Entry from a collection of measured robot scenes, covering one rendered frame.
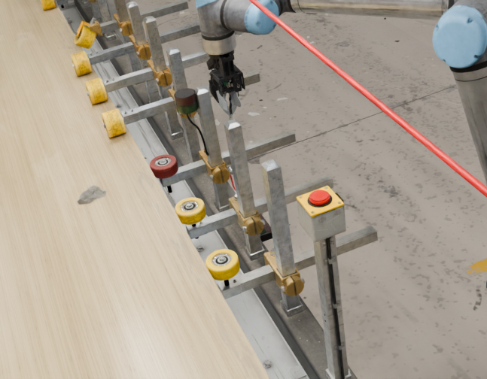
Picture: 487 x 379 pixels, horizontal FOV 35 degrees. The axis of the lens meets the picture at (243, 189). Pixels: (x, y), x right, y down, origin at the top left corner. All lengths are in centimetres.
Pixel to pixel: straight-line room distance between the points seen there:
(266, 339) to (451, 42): 89
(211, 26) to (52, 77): 103
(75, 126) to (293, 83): 212
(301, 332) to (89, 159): 86
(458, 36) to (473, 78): 10
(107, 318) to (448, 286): 161
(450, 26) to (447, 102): 250
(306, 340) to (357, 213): 156
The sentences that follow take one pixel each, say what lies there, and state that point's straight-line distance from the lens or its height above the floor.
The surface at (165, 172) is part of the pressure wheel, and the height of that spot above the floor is 89.
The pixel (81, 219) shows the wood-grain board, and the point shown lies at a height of 90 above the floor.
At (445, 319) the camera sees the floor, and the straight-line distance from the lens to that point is 296.
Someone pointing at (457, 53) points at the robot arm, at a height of 134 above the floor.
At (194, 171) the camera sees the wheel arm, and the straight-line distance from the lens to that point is 231.
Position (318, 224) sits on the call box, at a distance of 148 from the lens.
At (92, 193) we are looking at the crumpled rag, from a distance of 222.
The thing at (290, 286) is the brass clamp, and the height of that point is 82.
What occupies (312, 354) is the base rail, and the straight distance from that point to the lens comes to 191.
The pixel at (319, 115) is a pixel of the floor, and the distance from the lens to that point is 414.
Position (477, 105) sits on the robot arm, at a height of 122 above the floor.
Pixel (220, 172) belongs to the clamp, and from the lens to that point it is 226.
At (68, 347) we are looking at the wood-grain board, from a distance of 179.
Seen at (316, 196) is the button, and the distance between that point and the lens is 149.
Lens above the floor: 212
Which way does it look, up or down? 35 degrees down
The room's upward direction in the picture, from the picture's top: 10 degrees counter-clockwise
